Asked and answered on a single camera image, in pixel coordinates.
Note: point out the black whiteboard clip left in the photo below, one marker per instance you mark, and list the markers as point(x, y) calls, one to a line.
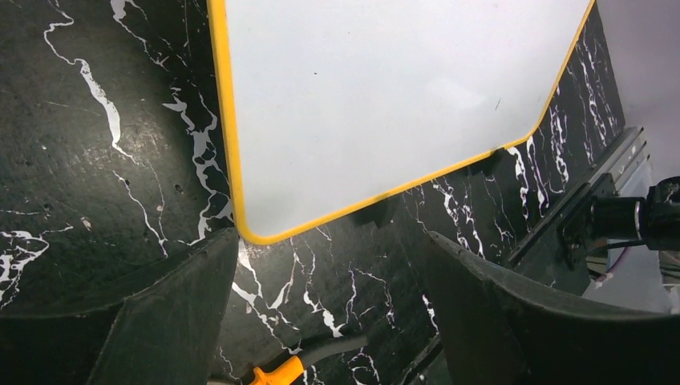
point(379, 213)

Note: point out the orange framed whiteboard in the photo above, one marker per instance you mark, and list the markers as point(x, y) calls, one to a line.
point(328, 107)

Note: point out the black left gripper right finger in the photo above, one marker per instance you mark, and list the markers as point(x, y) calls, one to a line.
point(499, 327)

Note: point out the aluminium frame rail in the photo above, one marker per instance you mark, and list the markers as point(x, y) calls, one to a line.
point(628, 162)

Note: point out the black whiteboard clip right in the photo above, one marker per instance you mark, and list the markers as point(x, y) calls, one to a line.
point(487, 166)

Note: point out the black whiteboard clip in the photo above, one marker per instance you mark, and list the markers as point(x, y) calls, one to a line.
point(487, 166)
point(379, 213)

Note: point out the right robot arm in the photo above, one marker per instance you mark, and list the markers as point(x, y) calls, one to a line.
point(603, 219)

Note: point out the orange handled pliers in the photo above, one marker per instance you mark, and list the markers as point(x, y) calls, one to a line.
point(296, 365)

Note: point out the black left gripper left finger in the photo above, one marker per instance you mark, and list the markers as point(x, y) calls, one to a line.
point(157, 325)

